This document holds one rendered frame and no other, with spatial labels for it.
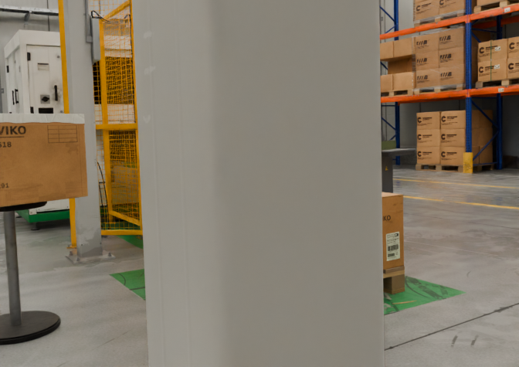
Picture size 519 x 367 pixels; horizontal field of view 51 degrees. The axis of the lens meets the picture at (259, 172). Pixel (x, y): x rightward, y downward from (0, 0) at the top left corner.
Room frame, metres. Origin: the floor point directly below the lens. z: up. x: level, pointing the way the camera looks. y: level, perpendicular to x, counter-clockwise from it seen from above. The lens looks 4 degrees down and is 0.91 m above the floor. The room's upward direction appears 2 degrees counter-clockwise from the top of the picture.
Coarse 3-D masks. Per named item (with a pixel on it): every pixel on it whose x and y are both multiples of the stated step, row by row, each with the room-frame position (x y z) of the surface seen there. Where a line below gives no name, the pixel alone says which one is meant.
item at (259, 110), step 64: (192, 0) 0.29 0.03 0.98; (256, 0) 0.29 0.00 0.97; (320, 0) 0.31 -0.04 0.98; (192, 64) 0.29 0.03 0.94; (256, 64) 0.29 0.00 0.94; (320, 64) 0.31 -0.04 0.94; (192, 128) 0.29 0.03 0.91; (256, 128) 0.29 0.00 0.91; (320, 128) 0.31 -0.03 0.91; (192, 192) 0.30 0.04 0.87; (256, 192) 0.29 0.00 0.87; (320, 192) 0.31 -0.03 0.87; (192, 256) 0.30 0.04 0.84; (256, 256) 0.29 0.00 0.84; (320, 256) 0.31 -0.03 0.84; (192, 320) 0.30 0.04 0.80; (256, 320) 0.28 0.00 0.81; (320, 320) 0.31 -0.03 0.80
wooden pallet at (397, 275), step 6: (384, 270) 2.92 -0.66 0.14; (390, 270) 2.93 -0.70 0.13; (396, 270) 2.95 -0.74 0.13; (402, 270) 2.98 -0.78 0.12; (384, 276) 2.91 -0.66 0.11; (390, 276) 2.93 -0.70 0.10; (396, 276) 2.95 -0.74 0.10; (402, 276) 2.98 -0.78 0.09; (384, 282) 2.98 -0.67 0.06; (390, 282) 2.94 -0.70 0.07; (396, 282) 2.95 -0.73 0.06; (402, 282) 2.98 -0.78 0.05; (384, 288) 2.99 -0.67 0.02; (390, 288) 2.94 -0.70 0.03; (396, 288) 2.95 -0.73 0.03; (402, 288) 2.98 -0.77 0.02
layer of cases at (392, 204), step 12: (384, 192) 3.08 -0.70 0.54; (384, 204) 2.91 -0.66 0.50; (396, 204) 2.96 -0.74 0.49; (384, 216) 2.91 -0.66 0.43; (396, 216) 2.96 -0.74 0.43; (384, 228) 2.91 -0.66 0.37; (396, 228) 2.96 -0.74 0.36; (384, 240) 2.91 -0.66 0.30; (396, 240) 2.96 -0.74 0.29; (384, 252) 2.91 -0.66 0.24; (396, 252) 2.96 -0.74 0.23; (384, 264) 2.91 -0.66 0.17; (396, 264) 2.96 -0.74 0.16
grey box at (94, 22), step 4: (92, 20) 4.04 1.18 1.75; (96, 20) 4.05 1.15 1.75; (92, 24) 4.05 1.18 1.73; (96, 24) 4.05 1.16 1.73; (92, 28) 4.05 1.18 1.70; (96, 28) 4.05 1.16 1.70; (92, 32) 4.06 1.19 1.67; (96, 32) 4.05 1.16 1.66; (92, 36) 4.06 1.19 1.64; (96, 36) 4.05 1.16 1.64; (92, 40) 4.07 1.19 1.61; (96, 40) 4.05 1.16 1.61; (92, 44) 4.07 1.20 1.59; (96, 44) 4.05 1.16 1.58; (92, 48) 4.07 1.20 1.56; (96, 48) 4.05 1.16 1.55; (92, 52) 4.08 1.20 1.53; (96, 52) 4.05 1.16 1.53; (92, 56) 4.08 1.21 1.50; (96, 56) 4.05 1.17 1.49; (96, 60) 4.09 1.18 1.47
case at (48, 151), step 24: (0, 120) 2.35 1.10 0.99; (24, 120) 2.43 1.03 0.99; (48, 120) 2.52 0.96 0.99; (72, 120) 2.61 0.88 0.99; (0, 144) 2.35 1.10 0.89; (24, 144) 2.43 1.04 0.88; (48, 144) 2.51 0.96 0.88; (72, 144) 2.61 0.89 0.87; (0, 168) 2.34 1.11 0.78; (24, 168) 2.42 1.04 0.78; (48, 168) 2.51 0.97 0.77; (72, 168) 2.60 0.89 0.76; (0, 192) 2.34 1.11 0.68; (24, 192) 2.42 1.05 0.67; (48, 192) 2.50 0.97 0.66; (72, 192) 2.59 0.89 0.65
